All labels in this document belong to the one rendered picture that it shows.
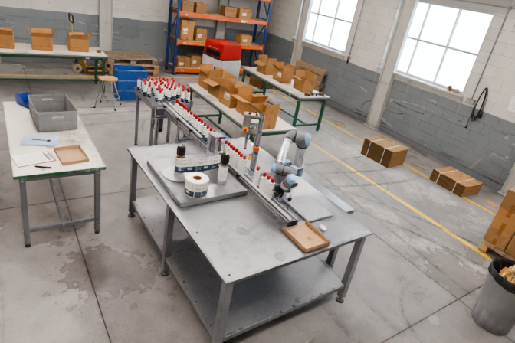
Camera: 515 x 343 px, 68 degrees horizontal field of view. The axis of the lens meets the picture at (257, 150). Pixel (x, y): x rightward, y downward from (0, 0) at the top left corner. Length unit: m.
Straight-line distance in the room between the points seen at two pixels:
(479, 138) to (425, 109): 1.22
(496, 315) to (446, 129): 4.68
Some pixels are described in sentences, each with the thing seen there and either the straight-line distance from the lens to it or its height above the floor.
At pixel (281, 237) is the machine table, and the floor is 0.83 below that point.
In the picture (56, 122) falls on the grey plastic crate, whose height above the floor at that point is 0.90.
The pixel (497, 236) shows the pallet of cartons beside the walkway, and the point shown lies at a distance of 5.73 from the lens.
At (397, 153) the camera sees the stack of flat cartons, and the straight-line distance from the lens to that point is 7.31.
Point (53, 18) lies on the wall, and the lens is 10.45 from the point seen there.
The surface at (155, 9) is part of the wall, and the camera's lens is 10.94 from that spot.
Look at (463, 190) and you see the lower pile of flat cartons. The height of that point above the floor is 0.13.
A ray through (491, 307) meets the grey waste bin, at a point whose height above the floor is 0.27.
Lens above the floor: 2.65
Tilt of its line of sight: 24 degrees down
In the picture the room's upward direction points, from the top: 11 degrees clockwise
